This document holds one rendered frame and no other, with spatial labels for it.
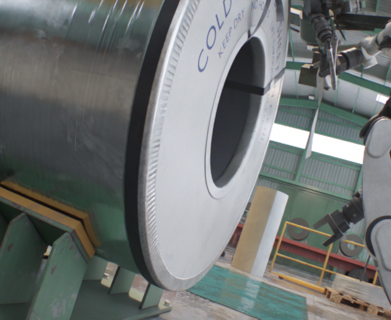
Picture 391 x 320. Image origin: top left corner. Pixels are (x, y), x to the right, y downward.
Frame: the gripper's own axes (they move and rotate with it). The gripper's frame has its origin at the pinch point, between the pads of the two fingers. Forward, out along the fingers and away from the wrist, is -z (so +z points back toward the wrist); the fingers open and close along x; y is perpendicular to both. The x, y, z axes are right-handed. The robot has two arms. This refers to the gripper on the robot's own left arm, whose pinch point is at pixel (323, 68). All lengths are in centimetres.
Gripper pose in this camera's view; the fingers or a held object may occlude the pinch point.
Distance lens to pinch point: 183.5
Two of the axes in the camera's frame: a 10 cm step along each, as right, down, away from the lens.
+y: -1.6, -6.6, -7.3
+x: -3.3, -6.7, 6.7
